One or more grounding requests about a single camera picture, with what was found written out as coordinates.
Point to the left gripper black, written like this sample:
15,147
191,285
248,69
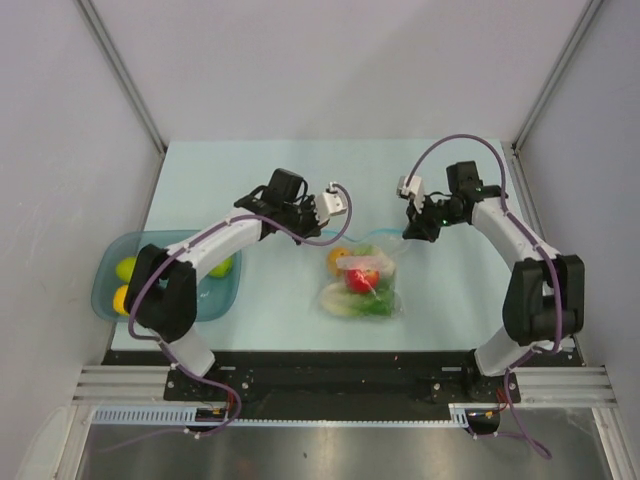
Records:
313,228

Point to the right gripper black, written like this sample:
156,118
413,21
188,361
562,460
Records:
419,226

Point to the orange fruit toy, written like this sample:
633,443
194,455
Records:
332,260

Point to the clear zip top bag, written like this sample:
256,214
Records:
389,240

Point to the red apple toy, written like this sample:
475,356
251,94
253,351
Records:
361,281

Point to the green lettuce toy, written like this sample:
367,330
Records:
383,301

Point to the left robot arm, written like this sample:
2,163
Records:
162,292

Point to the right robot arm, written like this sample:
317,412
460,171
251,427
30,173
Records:
544,301

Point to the green apple toy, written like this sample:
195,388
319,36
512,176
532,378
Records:
222,269

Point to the teal plastic tray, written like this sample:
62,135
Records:
215,295

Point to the yellow lemon toy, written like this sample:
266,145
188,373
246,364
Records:
118,302
125,268

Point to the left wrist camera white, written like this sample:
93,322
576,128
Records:
333,201

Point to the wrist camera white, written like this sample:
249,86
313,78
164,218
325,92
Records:
412,190
333,201

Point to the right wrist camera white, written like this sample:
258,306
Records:
412,190

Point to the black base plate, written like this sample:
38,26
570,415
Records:
350,387

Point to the white cable duct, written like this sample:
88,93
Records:
181,416

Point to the aluminium frame rail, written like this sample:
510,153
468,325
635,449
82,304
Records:
551,387

